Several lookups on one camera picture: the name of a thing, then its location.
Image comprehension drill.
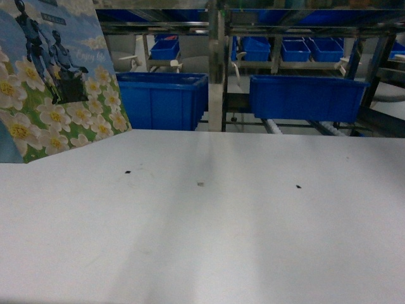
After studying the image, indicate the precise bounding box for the blue bin behind table left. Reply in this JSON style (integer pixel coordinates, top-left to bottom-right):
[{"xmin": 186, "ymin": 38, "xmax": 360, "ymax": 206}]
[{"xmin": 116, "ymin": 72, "xmax": 209, "ymax": 131}]

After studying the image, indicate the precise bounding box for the flower gift bag with figures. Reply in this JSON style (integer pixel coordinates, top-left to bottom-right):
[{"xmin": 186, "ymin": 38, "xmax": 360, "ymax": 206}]
[{"xmin": 1, "ymin": 1, "xmax": 131, "ymax": 163}]

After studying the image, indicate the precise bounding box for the blue bin behind table right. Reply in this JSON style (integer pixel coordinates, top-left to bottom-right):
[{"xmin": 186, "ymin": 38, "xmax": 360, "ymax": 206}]
[{"xmin": 249, "ymin": 75, "xmax": 370, "ymax": 123}]

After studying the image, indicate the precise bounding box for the blue bin behind table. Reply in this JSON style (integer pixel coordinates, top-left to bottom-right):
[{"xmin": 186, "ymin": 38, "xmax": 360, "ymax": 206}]
[
  {"xmin": 249, "ymin": 75, "xmax": 370, "ymax": 123},
  {"xmin": 116, "ymin": 72, "xmax": 209, "ymax": 131}
]

